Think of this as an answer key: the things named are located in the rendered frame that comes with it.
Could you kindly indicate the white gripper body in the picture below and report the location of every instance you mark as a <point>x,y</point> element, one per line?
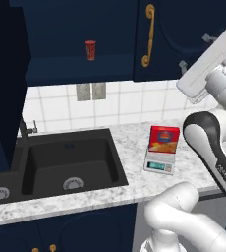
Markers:
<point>205,65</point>

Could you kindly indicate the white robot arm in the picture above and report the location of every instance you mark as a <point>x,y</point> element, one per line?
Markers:
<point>200,141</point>

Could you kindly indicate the closed navy cabinet door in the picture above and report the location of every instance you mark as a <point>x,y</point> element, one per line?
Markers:
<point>177,29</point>

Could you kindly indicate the red boxed food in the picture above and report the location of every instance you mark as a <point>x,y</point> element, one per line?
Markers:
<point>164,139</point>

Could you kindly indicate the white digital scale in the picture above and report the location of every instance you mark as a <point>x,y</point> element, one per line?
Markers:
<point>159,164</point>

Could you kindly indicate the open navy cabinet door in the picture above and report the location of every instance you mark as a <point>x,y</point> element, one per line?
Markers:
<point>5,82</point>

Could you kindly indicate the navy base cabinet door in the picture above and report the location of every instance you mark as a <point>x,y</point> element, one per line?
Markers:
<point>13,238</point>
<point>95,229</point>

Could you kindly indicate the red cup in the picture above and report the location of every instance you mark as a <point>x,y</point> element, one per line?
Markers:
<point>90,50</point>

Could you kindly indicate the grey dishwasher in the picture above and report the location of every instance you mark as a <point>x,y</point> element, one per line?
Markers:
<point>213,210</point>

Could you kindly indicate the black double sink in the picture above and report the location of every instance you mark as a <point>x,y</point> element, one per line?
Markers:
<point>72,164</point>

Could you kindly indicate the black faucet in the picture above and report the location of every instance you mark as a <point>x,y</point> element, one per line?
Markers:
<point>24,128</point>

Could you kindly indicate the grey wall outlet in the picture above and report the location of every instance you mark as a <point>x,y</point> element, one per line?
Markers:
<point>99,91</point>
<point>83,92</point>

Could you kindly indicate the navy wall cabinet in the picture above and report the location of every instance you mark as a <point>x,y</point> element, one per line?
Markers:
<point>69,36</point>

